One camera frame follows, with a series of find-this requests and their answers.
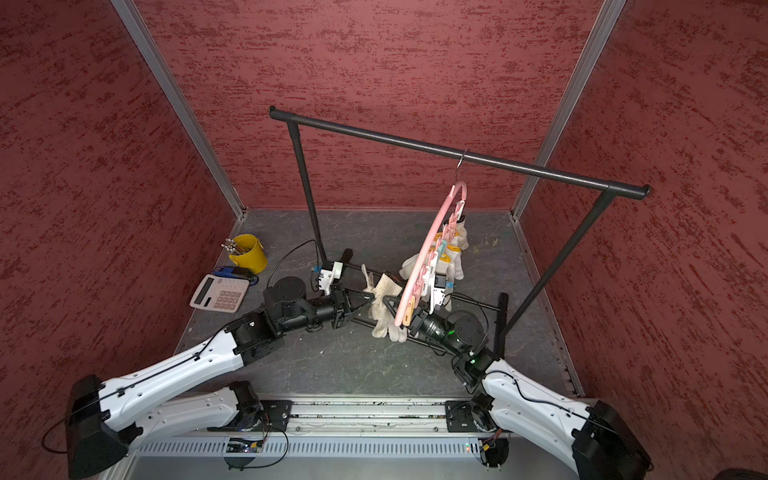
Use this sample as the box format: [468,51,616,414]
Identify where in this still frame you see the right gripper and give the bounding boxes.
[384,291,465,357]

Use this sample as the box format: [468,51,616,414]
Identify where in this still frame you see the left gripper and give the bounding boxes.
[279,283,376,334]

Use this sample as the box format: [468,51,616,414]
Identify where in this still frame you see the pink clip hanger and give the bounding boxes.
[394,175,467,327]

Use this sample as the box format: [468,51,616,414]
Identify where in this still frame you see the white work glove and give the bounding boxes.
[436,245,464,282]

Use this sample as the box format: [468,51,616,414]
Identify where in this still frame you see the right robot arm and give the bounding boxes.
[399,309,652,479]

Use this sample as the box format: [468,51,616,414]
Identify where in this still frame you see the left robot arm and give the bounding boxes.
[63,277,374,479]

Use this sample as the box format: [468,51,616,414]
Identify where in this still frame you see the yellow cup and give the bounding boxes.
[222,234,268,274]

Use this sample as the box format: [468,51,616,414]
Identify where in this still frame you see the blue stapler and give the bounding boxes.
[212,266,259,286]

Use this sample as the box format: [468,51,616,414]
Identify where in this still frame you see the pink calculator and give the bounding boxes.
[189,274,250,313]

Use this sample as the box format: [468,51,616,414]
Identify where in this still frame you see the right controller board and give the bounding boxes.
[480,438,509,469]

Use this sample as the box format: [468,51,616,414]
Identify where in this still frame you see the controller board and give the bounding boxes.
[226,438,264,454]
[480,438,509,469]

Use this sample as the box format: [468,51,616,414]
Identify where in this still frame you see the left controller board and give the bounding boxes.
[226,438,264,454]

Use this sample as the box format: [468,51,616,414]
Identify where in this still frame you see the black clothes rack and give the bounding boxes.
[268,105,653,372]

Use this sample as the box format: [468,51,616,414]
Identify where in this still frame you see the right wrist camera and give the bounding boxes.
[428,274,454,314]

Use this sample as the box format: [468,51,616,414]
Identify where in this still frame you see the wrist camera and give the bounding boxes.
[310,262,344,296]
[428,274,454,314]

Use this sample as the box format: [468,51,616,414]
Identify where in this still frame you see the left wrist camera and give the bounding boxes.
[310,262,344,296]

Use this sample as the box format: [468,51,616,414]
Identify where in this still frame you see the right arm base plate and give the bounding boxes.
[444,400,520,437]

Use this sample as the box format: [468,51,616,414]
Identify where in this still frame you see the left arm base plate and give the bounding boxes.
[208,400,294,433]

